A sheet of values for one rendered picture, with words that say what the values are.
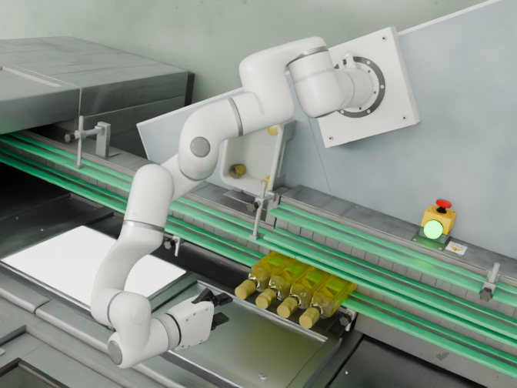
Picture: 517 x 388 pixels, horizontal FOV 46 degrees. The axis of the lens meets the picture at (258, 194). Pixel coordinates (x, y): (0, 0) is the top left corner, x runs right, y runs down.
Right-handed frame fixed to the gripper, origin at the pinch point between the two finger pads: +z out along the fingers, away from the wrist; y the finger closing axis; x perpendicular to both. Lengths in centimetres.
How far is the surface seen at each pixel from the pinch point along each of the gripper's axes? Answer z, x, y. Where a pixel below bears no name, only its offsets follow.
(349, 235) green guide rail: 35.5, -7.3, 13.8
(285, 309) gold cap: 11.7, -9.3, 1.0
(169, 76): 74, 116, 19
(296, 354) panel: 16.8, -12.2, -12.2
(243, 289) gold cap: 8.8, 1.8, 1.4
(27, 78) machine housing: 14, 119, 19
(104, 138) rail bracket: 20, 79, 11
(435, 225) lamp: 48, -23, 22
